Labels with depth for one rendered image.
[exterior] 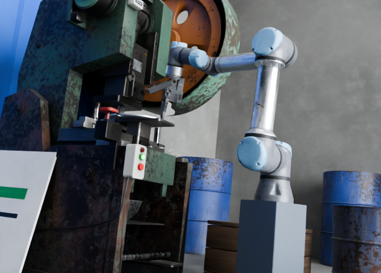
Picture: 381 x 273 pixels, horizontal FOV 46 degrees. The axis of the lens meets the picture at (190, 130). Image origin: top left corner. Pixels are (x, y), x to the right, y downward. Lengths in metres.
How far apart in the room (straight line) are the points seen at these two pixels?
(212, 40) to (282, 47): 0.81
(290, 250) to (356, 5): 4.23
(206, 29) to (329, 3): 3.32
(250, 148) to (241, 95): 4.06
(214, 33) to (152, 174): 0.87
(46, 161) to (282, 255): 1.09
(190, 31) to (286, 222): 1.33
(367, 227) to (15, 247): 1.54
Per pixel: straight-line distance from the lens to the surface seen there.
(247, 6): 6.08
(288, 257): 1.72
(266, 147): 1.61
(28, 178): 2.12
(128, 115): 2.02
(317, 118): 5.26
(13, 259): 2.05
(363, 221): 2.21
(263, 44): 1.69
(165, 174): 2.14
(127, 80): 2.16
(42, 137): 2.16
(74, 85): 2.26
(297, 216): 1.74
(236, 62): 1.94
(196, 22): 2.59
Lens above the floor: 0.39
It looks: 10 degrees up
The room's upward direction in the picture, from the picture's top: 5 degrees clockwise
